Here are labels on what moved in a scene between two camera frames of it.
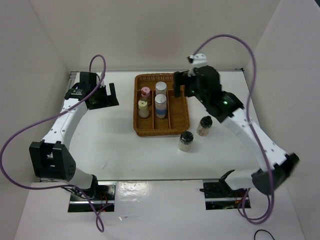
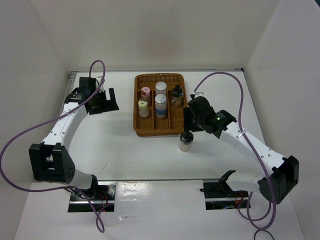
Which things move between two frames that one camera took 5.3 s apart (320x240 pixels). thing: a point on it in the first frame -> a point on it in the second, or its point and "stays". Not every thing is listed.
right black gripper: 180,78 -> 188,124
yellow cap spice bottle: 143,112 stays
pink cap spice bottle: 145,92 stays
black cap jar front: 186,141 stays
